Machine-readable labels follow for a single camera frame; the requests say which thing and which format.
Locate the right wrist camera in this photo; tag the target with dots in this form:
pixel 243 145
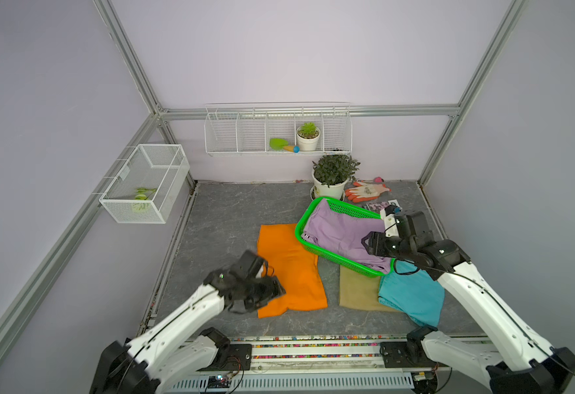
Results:
pixel 388 215

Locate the small potted plant white pot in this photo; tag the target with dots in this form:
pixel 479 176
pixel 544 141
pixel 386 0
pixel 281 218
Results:
pixel 308 136

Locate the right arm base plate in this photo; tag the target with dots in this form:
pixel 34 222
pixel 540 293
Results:
pixel 404 354

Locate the flower seed packet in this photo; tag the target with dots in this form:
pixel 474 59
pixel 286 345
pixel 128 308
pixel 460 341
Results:
pixel 379 206

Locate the orange white work gloves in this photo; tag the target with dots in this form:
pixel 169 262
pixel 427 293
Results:
pixel 364 192

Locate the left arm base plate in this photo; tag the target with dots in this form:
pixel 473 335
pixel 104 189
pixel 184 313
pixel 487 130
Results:
pixel 234 357

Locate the green plastic basket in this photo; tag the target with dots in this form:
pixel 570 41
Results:
pixel 312 236

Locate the green item in side basket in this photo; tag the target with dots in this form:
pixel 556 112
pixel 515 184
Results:
pixel 142 200

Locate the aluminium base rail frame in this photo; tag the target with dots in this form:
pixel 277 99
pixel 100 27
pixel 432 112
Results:
pixel 335 364

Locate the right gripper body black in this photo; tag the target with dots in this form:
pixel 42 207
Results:
pixel 391 247

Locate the tan pants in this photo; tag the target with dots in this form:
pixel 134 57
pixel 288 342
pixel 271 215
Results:
pixel 358 292

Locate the purple pants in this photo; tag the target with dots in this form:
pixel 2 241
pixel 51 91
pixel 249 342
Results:
pixel 344 234

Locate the large potted plant white pot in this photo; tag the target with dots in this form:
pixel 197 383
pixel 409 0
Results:
pixel 331 173

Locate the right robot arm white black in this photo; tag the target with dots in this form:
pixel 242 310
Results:
pixel 526 362

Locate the white wire side basket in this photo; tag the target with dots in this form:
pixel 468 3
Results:
pixel 161 166

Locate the green toy shovel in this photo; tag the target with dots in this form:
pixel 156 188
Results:
pixel 277 144

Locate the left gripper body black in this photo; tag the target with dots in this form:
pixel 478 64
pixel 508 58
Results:
pixel 259 290

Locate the orange pants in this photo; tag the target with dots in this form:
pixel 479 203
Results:
pixel 296 269

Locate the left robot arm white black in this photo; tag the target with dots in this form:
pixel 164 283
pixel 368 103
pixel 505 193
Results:
pixel 181 344

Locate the teal pants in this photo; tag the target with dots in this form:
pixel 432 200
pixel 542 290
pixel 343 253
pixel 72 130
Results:
pixel 413 292

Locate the white wire wall shelf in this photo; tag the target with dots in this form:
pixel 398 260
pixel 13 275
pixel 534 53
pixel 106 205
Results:
pixel 246 128

